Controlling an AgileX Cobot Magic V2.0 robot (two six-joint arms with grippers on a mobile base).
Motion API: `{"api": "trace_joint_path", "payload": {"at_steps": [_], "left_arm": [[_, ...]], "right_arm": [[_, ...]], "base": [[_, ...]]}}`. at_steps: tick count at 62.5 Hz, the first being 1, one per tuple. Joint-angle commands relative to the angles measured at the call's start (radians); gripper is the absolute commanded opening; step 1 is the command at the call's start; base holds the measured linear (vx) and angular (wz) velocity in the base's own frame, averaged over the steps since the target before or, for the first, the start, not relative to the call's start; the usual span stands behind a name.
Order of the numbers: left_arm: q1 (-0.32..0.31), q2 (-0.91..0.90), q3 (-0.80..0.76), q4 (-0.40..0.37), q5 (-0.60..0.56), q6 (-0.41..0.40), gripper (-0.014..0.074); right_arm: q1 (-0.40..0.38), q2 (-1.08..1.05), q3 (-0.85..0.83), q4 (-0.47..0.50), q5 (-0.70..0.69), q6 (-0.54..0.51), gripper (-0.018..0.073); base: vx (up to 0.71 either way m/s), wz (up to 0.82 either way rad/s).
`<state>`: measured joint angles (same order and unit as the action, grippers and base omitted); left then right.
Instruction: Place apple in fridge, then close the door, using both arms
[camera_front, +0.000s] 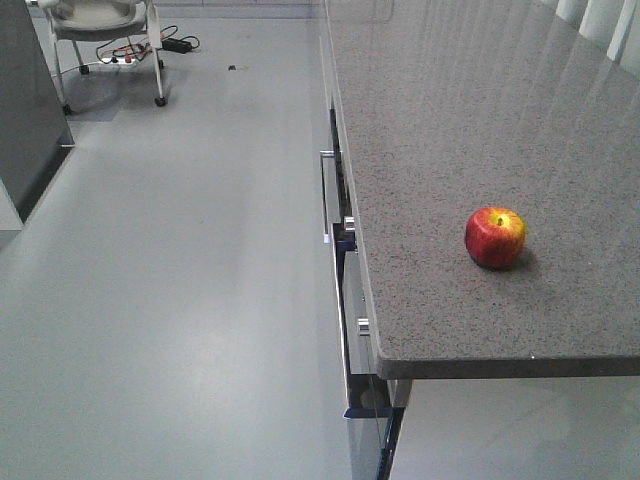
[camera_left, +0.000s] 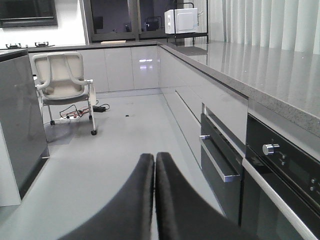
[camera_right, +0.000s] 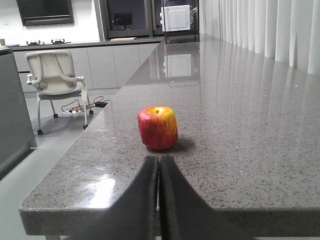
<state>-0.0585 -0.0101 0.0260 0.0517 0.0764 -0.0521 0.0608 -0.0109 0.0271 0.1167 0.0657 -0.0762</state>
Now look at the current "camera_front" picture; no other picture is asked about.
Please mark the white power strip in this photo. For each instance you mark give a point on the white power strip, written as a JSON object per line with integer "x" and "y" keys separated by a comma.
{"x": 122, "y": 61}

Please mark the silver upper drawer handle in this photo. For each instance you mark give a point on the silver upper drawer handle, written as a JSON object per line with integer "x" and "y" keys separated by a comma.
{"x": 338, "y": 218}

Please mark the silver lower drawer handle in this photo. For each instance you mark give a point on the silver lower drawer handle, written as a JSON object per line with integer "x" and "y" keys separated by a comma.
{"x": 356, "y": 317}

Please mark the grey cabinet left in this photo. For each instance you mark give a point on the grey cabinet left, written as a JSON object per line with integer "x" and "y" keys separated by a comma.
{"x": 35, "y": 136}

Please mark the red yellow apple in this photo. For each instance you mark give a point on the red yellow apple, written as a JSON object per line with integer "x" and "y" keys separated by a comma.
{"x": 495, "y": 237}

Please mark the grey white office chair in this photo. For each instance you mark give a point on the grey white office chair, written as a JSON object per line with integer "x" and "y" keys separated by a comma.
{"x": 94, "y": 21}

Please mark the silver drawer handle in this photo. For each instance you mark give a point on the silver drawer handle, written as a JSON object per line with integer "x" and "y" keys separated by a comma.
{"x": 356, "y": 317}
{"x": 338, "y": 218}

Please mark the grey kitchen counter cabinet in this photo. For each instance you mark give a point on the grey kitchen counter cabinet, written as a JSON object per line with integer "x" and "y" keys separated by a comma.
{"x": 447, "y": 107}

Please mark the black power adapter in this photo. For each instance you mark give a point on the black power adapter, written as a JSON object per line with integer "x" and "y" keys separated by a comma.
{"x": 177, "y": 45}

